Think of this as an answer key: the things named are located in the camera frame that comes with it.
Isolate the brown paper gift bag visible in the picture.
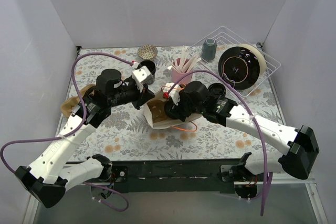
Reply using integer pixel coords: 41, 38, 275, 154
143, 90, 201, 130

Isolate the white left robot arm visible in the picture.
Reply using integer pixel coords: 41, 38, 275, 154
15, 66, 154, 208

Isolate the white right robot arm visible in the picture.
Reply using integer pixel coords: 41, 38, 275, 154
163, 81, 319, 180

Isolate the stack of black cups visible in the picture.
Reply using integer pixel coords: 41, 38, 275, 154
140, 60, 156, 85

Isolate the stack of black lids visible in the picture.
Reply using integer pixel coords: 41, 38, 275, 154
208, 83, 226, 97

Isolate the pink cylindrical holder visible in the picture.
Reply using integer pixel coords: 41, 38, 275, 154
171, 58, 193, 84

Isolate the wrapped straw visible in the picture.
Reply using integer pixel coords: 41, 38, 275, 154
185, 56, 200, 73
179, 46, 189, 72
173, 50, 180, 71
168, 63, 179, 72

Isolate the small patterned bowl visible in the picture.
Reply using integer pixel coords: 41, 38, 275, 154
137, 45, 158, 60

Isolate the cardboard cup carrier tray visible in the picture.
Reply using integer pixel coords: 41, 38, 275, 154
60, 84, 94, 118

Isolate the floral patterned table mat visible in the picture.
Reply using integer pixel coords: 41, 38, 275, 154
54, 45, 292, 161

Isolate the teal ceramic cup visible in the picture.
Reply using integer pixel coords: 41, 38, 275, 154
201, 38, 217, 61

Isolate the black round plate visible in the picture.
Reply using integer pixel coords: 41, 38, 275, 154
218, 46, 260, 90

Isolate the cream round plate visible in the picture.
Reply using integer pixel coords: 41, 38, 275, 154
238, 44, 266, 76

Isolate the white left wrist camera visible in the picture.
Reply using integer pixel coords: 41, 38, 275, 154
131, 61, 153, 92

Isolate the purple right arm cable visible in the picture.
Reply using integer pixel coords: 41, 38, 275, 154
164, 69, 272, 216

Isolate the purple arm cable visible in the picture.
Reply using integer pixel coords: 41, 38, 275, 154
164, 69, 272, 216
0, 52, 139, 212

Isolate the white wire dish rack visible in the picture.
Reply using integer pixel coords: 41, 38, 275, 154
190, 26, 281, 98

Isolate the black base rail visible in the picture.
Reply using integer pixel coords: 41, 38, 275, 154
65, 157, 268, 195

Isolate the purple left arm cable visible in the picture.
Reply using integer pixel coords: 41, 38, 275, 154
0, 52, 139, 212

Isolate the aluminium frame rail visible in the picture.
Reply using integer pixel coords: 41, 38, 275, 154
24, 174, 328, 223

